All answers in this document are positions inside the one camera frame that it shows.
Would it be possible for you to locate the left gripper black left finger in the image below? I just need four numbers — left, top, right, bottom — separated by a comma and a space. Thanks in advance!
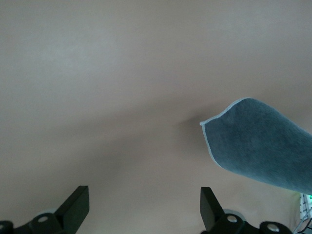
0, 185, 90, 234

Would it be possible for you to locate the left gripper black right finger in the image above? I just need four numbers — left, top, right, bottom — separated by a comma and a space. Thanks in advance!
200, 187, 293, 234

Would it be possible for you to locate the pink and grey towel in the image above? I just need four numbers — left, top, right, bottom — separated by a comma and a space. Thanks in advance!
199, 97, 312, 196

